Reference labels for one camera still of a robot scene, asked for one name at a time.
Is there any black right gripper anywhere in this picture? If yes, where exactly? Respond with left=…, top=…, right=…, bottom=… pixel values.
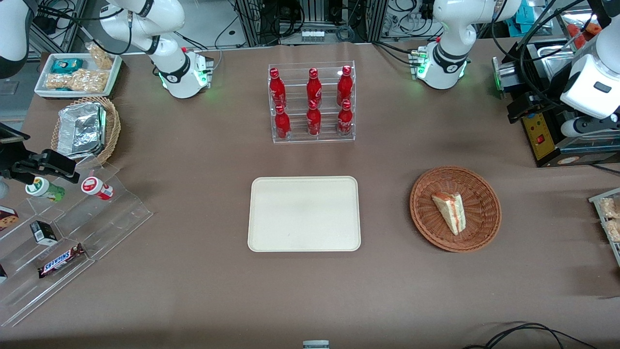
left=0, top=124, right=80, bottom=184

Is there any triangular white bread sandwich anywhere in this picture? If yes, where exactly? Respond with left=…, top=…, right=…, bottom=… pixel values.
left=432, top=191, right=466, bottom=236

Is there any oval light wicker basket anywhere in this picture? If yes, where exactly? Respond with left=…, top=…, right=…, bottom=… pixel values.
left=50, top=96, right=122, bottom=168

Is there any white rectangular snack tray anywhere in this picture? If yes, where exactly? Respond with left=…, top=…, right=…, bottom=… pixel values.
left=34, top=52, right=123, bottom=99

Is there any cream rectangular plastic tray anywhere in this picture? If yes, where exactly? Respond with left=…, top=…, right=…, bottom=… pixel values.
left=248, top=176, right=362, bottom=253

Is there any round brown wicker basket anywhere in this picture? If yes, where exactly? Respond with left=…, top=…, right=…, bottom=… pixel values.
left=410, top=166, right=502, bottom=253

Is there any green labelled white cup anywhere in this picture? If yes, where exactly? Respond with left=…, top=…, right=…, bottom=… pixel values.
left=25, top=177, right=66, bottom=203

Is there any aluminium foil container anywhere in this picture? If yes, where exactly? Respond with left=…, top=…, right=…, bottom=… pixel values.
left=57, top=102, right=107, bottom=159

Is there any red labelled white cup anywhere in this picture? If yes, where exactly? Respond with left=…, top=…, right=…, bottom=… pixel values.
left=81, top=176, right=114, bottom=201

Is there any brown cookie box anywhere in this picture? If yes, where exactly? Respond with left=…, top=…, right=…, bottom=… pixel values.
left=0, top=206, right=19, bottom=232

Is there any large clear peanut snack bag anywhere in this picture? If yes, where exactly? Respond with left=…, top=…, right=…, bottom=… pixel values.
left=45, top=69, right=109, bottom=94

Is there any small black box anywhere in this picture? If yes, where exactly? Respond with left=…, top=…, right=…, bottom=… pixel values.
left=30, top=221, right=58, bottom=246

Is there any teal snack packet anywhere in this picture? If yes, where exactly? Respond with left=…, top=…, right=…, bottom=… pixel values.
left=51, top=58, right=84, bottom=74

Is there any clear acrylic stepped shelf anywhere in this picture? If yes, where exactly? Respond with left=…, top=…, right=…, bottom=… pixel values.
left=0, top=162, right=154, bottom=328

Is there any small clear snack bag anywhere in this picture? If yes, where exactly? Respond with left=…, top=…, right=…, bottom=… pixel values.
left=86, top=43, right=114, bottom=70

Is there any brown Snickers bar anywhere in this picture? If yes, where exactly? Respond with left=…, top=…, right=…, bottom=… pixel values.
left=38, top=243, right=86, bottom=279

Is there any red cola bottle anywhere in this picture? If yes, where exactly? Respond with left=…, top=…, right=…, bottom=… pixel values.
left=269, top=68, right=287, bottom=108
left=306, top=68, right=323, bottom=105
left=274, top=104, right=292, bottom=141
left=306, top=100, right=322, bottom=137
left=337, top=65, right=354, bottom=104
left=337, top=99, right=354, bottom=137

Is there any clear acrylic bottle rack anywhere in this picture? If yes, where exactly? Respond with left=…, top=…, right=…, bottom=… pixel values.
left=268, top=61, right=357, bottom=144

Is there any black food warmer appliance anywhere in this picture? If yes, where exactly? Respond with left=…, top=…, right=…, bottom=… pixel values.
left=506, top=41, right=620, bottom=168

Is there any black floor cable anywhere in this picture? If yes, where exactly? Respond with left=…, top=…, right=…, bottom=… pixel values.
left=463, top=322, right=597, bottom=349

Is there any white wire snack tray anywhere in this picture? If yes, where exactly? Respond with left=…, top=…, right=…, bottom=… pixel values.
left=589, top=188, right=620, bottom=267

